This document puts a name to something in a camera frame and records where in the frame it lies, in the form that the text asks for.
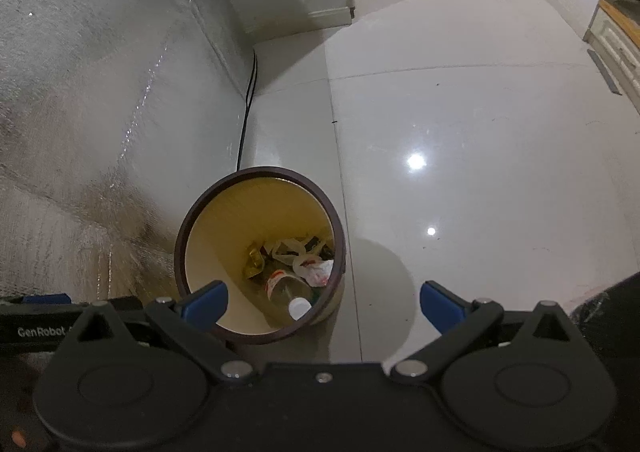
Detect gold foil wrapper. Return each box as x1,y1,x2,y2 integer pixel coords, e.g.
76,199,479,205
243,243,265,281

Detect clear plastic bottle red label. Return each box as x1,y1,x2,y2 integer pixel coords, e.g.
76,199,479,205
265,269,314,321

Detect white plastic bag red print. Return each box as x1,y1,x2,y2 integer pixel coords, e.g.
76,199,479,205
268,237,334,289

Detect round brown trash bin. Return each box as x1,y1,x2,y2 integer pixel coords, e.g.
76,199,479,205
174,166,346,345

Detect white kitchen cabinets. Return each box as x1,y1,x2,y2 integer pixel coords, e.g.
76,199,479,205
586,0,639,110

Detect black power cable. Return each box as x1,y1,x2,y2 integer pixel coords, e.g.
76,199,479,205
235,49,260,171

